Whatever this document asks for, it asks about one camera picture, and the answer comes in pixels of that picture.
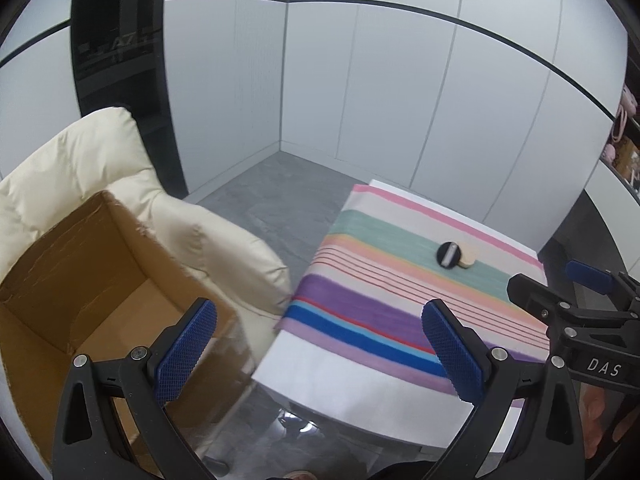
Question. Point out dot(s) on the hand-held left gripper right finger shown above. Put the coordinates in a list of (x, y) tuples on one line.
[(452, 355)]

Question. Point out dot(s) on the cream padded armchair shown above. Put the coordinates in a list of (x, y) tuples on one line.
[(100, 160)]

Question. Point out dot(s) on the pink plush toy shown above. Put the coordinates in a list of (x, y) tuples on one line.
[(627, 102)]

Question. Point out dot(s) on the cardboard box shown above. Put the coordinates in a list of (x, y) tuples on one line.
[(60, 280)]

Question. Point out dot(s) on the striped colourful cloth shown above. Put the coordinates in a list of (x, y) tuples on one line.
[(380, 305)]

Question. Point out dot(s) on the light wooden disc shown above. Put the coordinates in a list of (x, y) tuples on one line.
[(470, 259)]

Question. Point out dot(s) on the person's right hand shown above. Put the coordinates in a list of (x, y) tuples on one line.
[(595, 407)]

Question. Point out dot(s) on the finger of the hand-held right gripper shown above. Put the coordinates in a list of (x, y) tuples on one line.
[(535, 295), (590, 276)]

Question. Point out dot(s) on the black round disc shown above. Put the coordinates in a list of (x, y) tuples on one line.
[(447, 255)]

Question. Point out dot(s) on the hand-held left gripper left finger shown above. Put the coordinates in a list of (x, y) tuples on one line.
[(187, 350)]

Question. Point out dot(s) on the black glossy cabinet panel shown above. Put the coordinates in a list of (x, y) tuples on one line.
[(125, 60)]

